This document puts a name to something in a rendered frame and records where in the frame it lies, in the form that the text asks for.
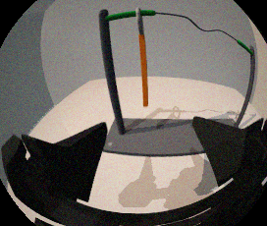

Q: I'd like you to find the orange handle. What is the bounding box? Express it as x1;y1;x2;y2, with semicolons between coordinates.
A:
136;7;148;106

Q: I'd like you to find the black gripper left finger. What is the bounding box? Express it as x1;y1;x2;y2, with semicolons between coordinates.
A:
22;122;109;201

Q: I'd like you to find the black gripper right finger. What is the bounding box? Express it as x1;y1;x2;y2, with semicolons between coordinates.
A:
192;117;264;187

